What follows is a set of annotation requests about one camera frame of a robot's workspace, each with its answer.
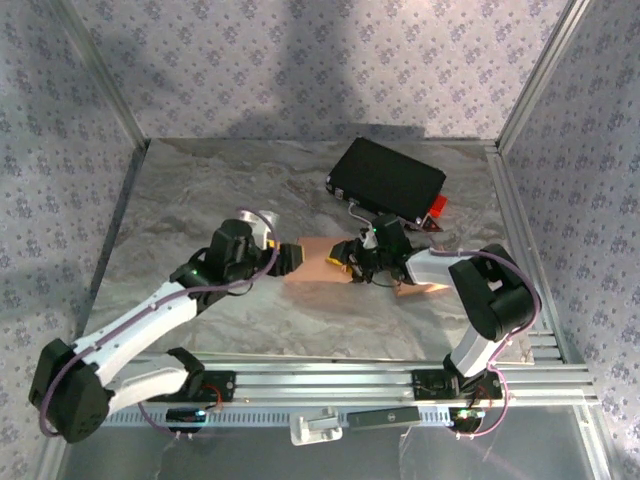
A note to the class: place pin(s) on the brown paper box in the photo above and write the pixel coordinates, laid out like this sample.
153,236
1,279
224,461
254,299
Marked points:
417,291
310,265

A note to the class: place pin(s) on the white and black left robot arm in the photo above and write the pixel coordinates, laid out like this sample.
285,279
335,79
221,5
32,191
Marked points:
130,325

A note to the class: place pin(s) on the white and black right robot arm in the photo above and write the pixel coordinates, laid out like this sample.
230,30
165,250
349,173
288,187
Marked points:
490,295

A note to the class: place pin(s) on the dark red triangle tag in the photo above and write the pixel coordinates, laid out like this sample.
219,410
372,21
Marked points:
432,226

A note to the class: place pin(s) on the small red block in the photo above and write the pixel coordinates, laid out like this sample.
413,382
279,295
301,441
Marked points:
439,206

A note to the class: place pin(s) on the black carrying case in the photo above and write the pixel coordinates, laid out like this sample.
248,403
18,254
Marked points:
385,175

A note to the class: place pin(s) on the dark grey flat bar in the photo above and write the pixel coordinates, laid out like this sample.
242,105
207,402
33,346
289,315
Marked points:
385,419

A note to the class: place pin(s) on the small black circuit board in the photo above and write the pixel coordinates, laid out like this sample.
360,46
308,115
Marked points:
465,417
185,416

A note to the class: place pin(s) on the dark grey side rail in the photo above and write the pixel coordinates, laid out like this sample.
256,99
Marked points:
115,235

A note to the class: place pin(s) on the aluminium mounting rail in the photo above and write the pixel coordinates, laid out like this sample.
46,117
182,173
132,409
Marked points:
325,380

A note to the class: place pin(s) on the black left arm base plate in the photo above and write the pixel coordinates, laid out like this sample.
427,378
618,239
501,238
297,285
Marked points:
225,385

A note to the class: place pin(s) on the aluminium side rail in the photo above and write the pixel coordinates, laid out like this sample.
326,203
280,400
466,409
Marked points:
515,210

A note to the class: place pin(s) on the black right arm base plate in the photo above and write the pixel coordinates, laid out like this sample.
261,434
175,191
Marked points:
430,385

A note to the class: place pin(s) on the white plastic bracket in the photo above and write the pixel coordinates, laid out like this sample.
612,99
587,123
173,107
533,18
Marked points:
315,430

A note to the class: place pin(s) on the aluminium frame post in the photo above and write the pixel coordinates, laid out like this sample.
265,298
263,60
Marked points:
545,75

